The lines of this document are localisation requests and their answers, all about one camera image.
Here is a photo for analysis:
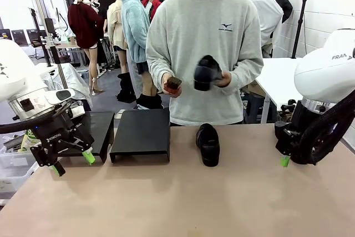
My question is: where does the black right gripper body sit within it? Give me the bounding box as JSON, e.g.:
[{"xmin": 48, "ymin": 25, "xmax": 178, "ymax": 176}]
[{"xmin": 274, "ymin": 100, "xmax": 314, "ymax": 156}]

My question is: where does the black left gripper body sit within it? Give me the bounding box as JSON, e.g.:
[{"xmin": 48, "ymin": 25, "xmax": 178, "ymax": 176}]
[{"xmin": 33, "ymin": 117, "xmax": 80, "ymax": 156}]

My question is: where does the black leather loafer shoe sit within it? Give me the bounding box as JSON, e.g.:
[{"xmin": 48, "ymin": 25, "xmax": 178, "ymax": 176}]
[
  {"xmin": 195, "ymin": 123, "xmax": 221, "ymax": 168},
  {"xmin": 193, "ymin": 54, "xmax": 224, "ymax": 92}
]

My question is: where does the brown shoe brush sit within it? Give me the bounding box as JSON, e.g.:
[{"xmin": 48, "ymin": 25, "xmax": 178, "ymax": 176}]
[{"xmin": 163, "ymin": 75, "xmax": 183, "ymax": 93}]

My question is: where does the person's right forearm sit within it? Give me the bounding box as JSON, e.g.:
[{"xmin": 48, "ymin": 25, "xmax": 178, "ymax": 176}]
[{"xmin": 148, "ymin": 59, "xmax": 174, "ymax": 93}]

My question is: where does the person's left forearm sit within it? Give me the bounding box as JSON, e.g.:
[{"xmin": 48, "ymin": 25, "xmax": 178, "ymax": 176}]
[{"xmin": 226, "ymin": 59, "xmax": 263, "ymax": 95}]

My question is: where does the black metal shoe stand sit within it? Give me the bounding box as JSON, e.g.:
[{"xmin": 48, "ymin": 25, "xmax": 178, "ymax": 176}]
[
  {"xmin": 57, "ymin": 111, "xmax": 115, "ymax": 164},
  {"xmin": 109, "ymin": 108, "xmax": 171, "ymax": 164}
]

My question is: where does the black tripod stand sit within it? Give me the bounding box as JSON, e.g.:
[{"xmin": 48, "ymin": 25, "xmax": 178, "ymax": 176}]
[{"xmin": 291, "ymin": 0, "xmax": 310, "ymax": 59}]

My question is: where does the person's left hand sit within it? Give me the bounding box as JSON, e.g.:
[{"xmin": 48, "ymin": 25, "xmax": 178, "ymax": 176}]
[{"xmin": 212, "ymin": 70, "xmax": 232, "ymax": 88}]

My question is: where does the person's right hand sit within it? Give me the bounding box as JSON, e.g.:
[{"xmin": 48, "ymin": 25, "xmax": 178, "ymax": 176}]
[{"xmin": 160, "ymin": 72, "xmax": 183, "ymax": 98}]

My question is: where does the yellow green snack bag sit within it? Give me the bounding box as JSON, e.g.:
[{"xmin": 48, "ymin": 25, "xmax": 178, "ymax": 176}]
[{"xmin": 19, "ymin": 128, "xmax": 42, "ymax": 153}]

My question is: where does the clear plastic storage bin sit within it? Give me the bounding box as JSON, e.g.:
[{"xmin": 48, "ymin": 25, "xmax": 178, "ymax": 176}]
[{"xmin": 0, "ymin": 137, "xmax": 42, "ymax": 193}]

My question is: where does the silver metal pole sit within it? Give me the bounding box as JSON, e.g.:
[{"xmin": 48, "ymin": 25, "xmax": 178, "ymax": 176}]
[{"xmin": 27, "ymin": 0, "xmax": 70, "ymax": 90}]

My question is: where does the black monitor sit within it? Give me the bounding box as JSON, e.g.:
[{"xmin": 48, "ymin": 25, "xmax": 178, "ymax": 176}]
[
  {"xmin": 11, "ymin": 29, "xmax": 29, "ymax": 47},
  {"xmin": 0, "ymin": 28, "xmax": 13, "ymax": 41},
  {"xmin": 27, "ymin": 28, "xmax": 42, "ymax": 48}
]

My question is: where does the mannequin in maroon sweater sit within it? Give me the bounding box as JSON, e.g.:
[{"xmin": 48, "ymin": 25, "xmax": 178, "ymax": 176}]
[{"xmin": 67, "ymin": 0, "xmax": 105, "ymax": 96}]

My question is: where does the mannequin in white shirt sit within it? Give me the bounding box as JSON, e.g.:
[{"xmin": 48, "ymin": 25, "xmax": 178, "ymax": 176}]
[{"xmin": 246, "ymin": 0, "xmax": 284, "ymax": 59}]

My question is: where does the mannequin in beige jacket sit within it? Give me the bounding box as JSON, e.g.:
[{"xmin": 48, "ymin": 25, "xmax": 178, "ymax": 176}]
[{"xmin": 106, "ymin": 0, "xmax": 136, "ymax": 104}]

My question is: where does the mannequin in blue fleece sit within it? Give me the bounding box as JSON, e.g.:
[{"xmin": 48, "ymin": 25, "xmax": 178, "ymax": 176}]
[{"xmin": 119, "ymin": 0, "xmax": 164, "ymax": 110}]

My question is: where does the person in grey sweatshirt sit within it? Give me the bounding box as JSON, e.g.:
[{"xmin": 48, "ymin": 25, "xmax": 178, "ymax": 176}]
[{"xmin": 146, "ymin": 0, "xmax": 264, "ymax": 127}]

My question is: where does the background person in dark clothes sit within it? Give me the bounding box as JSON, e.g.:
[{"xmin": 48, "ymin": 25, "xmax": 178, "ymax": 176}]
[{"xmin": 83, "ymin": 0, "xmax": 108, "ymax": 35}]

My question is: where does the grey metal bracket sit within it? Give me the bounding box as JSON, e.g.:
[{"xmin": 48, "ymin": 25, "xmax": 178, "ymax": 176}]
[{"xmin": 3, "ymin": 135, "xmax": 24, "ymax": 150}]

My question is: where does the black left arm cable sleeve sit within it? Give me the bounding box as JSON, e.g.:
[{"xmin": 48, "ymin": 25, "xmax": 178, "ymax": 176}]
[{"xmin": 0, "ymin": 100, "xmax": 73, "ymax": 135}]

